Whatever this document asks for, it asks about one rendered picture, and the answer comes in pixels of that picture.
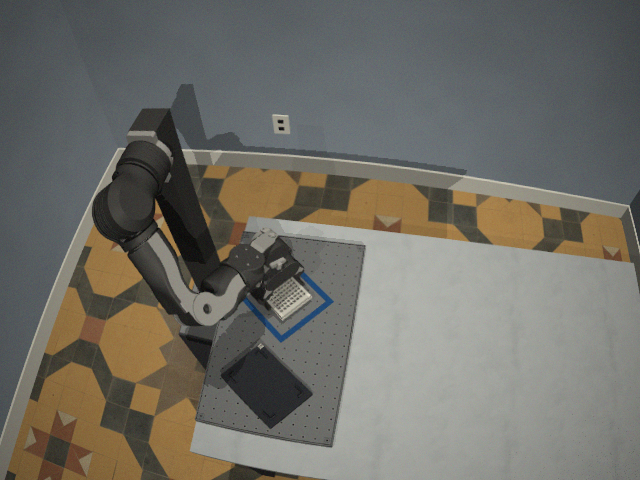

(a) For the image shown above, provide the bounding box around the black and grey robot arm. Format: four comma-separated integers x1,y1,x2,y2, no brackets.
92,131,289,326

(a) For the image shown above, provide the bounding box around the blue tape outline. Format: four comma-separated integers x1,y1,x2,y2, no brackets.
243,272,334,343

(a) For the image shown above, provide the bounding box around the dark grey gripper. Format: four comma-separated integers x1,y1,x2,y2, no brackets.
250,246,305,311

